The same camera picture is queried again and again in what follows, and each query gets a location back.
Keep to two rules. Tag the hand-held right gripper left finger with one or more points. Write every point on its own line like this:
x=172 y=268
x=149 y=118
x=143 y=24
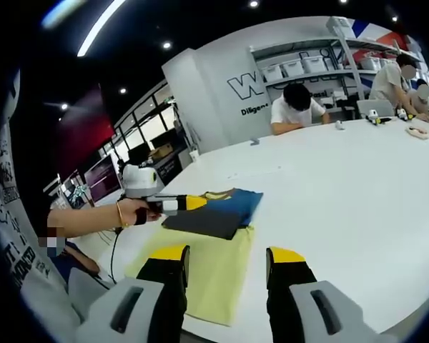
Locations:
x=128 y=307

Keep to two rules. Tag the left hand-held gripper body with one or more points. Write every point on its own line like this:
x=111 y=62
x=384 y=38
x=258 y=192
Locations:
x=139 y=180

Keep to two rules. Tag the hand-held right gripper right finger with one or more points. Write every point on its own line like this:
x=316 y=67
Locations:
x=325 y=307

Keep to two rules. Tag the yellow grey blue garment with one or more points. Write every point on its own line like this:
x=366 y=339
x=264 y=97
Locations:
x=200 y=271

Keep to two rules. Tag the person's left hand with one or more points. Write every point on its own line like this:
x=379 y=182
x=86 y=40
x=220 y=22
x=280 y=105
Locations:
x=130 y=212

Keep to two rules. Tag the black monitor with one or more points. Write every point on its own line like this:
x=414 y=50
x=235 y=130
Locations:
x=138 y=153

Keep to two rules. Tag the black cabinet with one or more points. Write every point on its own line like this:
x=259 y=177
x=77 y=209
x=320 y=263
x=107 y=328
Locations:
x=171 y=171

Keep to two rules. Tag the monitor with purple display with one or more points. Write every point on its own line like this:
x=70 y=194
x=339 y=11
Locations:
x=103 y=178

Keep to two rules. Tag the cardboard box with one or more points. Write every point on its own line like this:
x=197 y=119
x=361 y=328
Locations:
x=161 y=151

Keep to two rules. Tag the grey mesh chair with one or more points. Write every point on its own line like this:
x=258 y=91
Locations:
x=87 y=289

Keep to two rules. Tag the white paper cup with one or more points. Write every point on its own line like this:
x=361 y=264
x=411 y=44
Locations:
x=194 y=156

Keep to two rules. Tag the large dark red screen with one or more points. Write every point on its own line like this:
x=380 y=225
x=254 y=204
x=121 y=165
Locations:
x=86 y=132

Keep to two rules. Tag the person's blue shirt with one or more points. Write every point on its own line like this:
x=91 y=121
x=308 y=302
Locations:
x=65 y=267

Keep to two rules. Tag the small grey object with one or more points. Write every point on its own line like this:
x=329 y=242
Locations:
x=254 y=142

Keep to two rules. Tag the operator person in white shirt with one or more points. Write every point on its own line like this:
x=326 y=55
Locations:
x=10 y=214

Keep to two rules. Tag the group of round ceiling spotlights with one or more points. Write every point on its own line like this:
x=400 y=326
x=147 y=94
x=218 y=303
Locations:
x=167 y=45

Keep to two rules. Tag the long ceiling strip light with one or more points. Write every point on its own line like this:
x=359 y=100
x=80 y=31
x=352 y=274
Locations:
x=100 y=26

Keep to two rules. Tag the small white object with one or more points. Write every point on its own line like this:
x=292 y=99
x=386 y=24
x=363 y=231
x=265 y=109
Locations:
x=340 y=125

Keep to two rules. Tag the grey metal shelf rack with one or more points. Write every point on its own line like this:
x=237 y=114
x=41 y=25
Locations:
x=307 y=76
x=375 y=44

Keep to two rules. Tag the group of white storage boxes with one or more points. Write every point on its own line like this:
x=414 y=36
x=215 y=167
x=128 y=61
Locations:
x=312 y=64

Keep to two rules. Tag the tray with pink items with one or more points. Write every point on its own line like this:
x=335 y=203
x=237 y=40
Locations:
x=418 y=131

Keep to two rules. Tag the silver laptop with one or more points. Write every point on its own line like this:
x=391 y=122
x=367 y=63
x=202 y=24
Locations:
x=373 y=106

